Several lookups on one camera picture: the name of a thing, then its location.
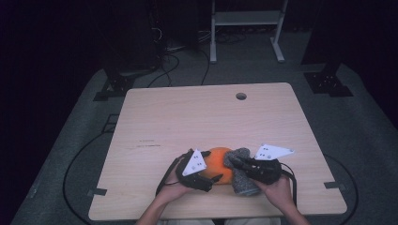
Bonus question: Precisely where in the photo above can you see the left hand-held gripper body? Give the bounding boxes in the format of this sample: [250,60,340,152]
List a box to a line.
[175,148,218,193]

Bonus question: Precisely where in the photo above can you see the black tape strip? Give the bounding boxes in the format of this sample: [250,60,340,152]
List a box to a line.
[86,187,108,198]
[323,181,347,192]

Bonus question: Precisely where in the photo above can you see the hand-held gripper black cable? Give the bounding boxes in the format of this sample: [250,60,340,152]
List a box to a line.
[155,155,183,197]
[279,162,298,208]

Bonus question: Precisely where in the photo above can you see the grey knitted cloth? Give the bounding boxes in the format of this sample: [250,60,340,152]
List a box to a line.
[222,147,261,197]

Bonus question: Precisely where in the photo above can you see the white metal stand frame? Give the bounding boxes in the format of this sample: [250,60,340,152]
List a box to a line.
[209,0,289,65]

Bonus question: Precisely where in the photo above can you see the left hand-held gripper black cable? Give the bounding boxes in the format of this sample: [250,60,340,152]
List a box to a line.
[155,155,183,197]

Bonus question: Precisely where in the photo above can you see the orange plush toy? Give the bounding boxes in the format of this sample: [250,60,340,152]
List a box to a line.
[200,146,237,186]

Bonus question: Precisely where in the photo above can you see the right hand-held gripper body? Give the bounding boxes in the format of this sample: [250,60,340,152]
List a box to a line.
[247,143,296,186]

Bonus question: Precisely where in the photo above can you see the black stand base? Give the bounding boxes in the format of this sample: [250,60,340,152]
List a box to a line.
[92,70,136,102]
[302,63,355,98]

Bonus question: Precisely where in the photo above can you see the person's left hand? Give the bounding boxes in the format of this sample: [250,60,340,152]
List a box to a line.
[155,170,195,204]

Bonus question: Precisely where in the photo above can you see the black floor cable loop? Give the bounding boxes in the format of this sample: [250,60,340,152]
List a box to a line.
[323,153,360,225]
[62,130,109,225]

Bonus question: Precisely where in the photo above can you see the right hand-held gripper black cable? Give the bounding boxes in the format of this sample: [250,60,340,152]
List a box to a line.
[279,162,298,208]

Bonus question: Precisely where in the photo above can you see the person's right hand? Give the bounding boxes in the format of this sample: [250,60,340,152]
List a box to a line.
[253,173,298,215]

